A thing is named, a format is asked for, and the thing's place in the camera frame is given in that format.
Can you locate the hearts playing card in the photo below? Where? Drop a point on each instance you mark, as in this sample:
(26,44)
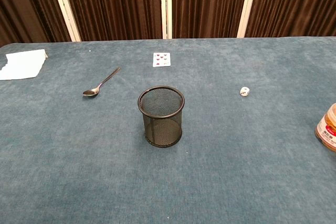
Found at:
(161,59)

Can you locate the brown labelled jar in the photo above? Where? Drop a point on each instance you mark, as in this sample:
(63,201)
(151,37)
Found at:
(328,132)

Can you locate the white paper sheet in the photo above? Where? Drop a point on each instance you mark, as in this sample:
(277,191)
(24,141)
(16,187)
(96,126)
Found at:
(22,65)

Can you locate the metal spoon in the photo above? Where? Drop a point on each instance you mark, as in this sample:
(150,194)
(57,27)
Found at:
(92,92)

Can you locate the blue table cloth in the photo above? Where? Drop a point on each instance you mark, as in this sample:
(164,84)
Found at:
(168,176)

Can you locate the brown folding screen panel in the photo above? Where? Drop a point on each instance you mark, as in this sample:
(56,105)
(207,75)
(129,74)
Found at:
(210,3)
(115,3)
(23,6)
(294,3)

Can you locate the black mesh pen holder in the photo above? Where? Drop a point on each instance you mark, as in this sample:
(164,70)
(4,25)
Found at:
(162,127)

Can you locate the white die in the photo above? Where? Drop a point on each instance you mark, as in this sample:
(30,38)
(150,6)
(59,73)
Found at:
(244,91)

